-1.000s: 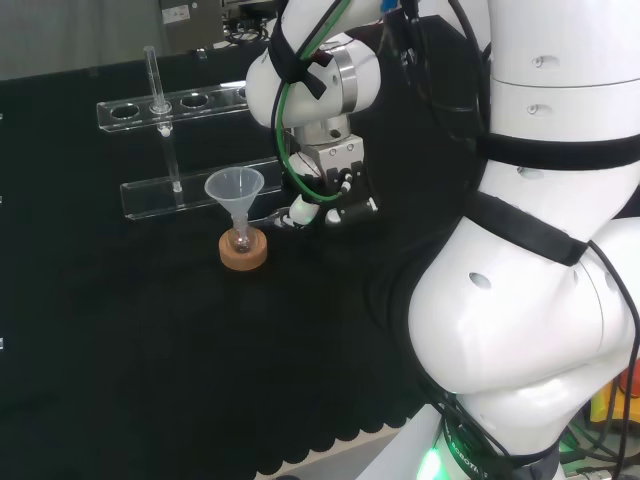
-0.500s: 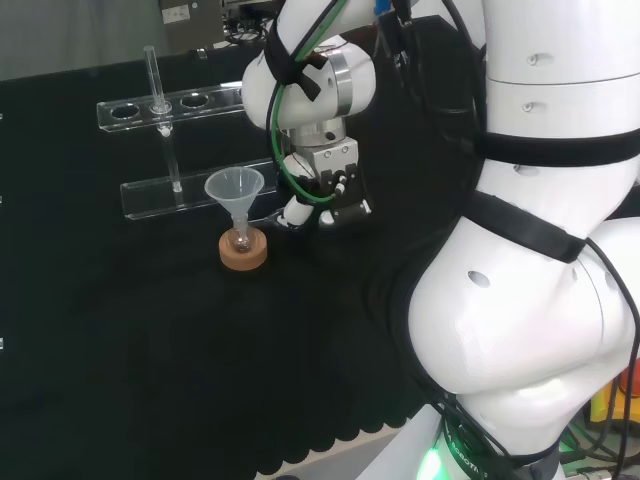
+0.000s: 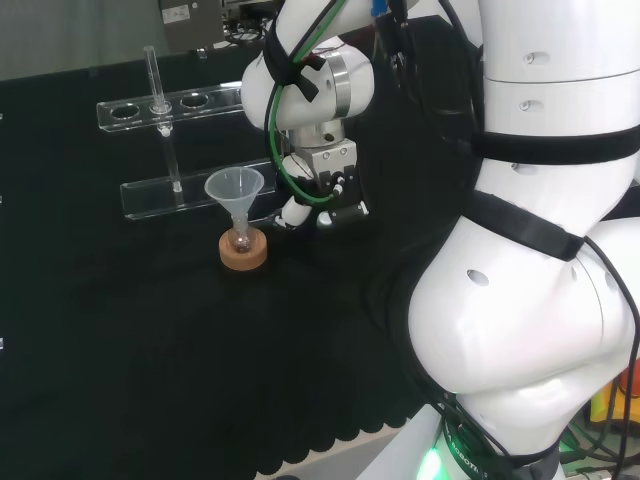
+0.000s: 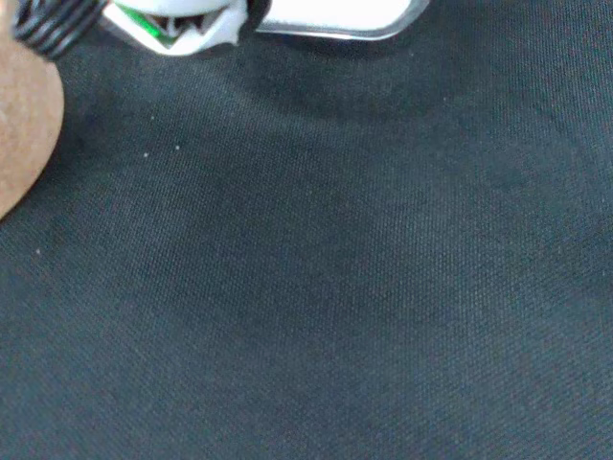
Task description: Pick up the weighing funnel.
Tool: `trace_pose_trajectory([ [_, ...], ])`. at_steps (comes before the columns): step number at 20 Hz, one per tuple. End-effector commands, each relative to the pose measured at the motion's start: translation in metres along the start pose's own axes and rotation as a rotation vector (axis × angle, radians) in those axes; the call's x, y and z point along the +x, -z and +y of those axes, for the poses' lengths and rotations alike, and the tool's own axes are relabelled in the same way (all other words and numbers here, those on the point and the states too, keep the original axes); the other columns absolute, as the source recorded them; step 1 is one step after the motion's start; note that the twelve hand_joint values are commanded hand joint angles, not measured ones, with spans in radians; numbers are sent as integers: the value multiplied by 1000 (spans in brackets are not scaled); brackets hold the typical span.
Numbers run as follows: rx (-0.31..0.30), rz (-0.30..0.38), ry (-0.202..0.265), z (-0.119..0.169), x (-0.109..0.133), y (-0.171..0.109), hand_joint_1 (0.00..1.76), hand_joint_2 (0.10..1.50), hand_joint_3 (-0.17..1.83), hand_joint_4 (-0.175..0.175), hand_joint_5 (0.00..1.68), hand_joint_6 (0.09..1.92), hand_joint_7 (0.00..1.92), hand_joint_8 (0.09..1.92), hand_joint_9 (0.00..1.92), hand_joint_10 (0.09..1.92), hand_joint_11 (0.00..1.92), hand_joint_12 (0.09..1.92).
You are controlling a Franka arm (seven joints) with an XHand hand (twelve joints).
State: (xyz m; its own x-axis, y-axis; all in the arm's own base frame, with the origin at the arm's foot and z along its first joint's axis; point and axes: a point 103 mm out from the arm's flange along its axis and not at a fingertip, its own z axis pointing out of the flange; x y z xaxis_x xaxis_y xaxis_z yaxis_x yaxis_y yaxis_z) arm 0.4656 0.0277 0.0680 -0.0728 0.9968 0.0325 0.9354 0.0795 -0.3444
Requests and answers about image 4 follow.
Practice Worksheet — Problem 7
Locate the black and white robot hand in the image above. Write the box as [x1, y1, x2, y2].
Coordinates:
[11, 0, 251, 61]

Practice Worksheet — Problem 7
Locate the black bench cloth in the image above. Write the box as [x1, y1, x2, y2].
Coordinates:
[0, 0, 613, 460]

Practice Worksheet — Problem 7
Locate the round cork ring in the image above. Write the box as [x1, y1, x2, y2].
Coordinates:
[0, 42, 66, 222]

